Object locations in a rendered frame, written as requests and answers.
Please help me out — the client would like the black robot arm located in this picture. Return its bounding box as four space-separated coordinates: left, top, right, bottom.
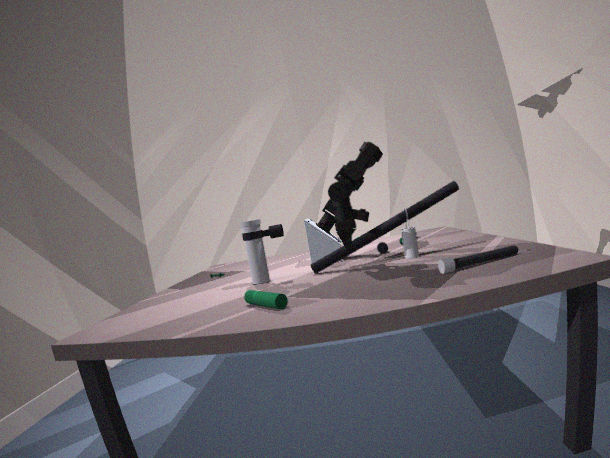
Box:
315 141 383 234

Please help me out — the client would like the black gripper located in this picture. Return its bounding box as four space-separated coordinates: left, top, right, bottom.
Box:
333 201 357 253

